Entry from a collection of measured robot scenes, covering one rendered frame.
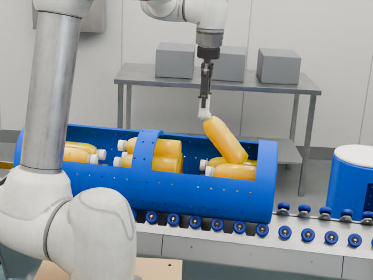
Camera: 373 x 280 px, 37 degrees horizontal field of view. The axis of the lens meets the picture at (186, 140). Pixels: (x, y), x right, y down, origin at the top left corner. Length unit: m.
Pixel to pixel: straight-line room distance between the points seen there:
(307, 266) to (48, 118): 1.01
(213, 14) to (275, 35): 3.41
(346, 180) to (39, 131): 1.47
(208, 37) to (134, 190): 0.55
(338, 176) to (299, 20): 2.89
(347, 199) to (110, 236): 1.42
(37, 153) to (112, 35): 3.86
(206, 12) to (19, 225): 0.86
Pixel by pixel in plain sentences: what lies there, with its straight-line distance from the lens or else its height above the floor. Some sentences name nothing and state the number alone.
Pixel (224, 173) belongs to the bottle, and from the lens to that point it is 1.82.
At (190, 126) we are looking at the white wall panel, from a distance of 5.27.
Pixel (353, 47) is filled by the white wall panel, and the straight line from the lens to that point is 5.32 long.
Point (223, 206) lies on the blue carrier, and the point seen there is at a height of 1.05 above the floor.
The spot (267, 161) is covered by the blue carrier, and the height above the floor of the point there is 1.20.
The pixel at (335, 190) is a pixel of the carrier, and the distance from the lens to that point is 2.49.
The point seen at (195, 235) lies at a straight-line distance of 1.88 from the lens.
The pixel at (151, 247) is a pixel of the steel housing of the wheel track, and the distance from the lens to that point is 1.92.
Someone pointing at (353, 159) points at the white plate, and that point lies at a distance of 2.43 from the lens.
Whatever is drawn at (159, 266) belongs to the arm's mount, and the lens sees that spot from 1.53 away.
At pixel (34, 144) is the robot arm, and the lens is 1.34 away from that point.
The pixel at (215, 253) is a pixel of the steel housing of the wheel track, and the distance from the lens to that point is 1.89.
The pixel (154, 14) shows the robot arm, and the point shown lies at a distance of 1.80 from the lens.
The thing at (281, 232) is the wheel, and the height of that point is 0.96.
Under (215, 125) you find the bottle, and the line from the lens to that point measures 1.84.
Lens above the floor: 1.80
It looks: 18 degrees down
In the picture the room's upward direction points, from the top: 3 degrees clockwise
